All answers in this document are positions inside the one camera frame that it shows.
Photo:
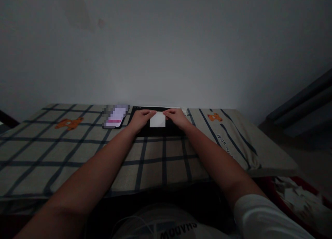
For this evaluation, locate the person's right hand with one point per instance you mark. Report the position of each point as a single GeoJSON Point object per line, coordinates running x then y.
{"type": "Point", "coordinates": [179, 117]}

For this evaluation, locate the person's left hand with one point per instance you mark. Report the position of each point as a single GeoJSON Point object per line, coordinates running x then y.
{"type": "Point", "coordinates": [141, 119]}

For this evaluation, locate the person's left fingers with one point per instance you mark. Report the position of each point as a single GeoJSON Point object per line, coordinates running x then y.
{"type": "Point", "coordinates": [151, 114]}

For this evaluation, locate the person's right fingers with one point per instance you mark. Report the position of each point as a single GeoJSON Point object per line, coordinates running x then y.
{"type": "Point", "coordinates": [167, 114]}

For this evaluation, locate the white square paper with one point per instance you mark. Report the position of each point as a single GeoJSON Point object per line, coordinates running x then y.
{"type": "Point", "coordinates": [157, 119]}

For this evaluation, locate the black board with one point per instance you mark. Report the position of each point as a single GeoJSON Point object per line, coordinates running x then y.
{"type": "Point", "coordinates": [155, 123]}

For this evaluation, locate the smartphone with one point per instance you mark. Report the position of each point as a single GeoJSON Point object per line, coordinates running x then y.
{"type": "Point", "coordinates": [114, 117]}

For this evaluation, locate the striped pillow with bear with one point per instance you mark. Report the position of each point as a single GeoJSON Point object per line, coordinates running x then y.
{"type": "Point", "coordinates": [233, 138]}

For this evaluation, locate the checked bed sheet with bears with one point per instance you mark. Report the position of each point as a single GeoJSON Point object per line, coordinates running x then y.
{"type": "Point", "coordinates": [77, 151]}

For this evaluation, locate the person's body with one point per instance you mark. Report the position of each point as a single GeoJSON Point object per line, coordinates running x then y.
{"type": "Point", "coordinates": [166, 221]}

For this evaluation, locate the red bin with paper scraps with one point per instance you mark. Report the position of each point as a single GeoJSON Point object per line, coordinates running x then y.
{"type": "Point", "coordinates": [298, 197]}

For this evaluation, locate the dark metal bed frame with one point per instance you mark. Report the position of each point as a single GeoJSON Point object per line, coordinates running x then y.
{"type": "Point", "coordinates": [303, 104]}

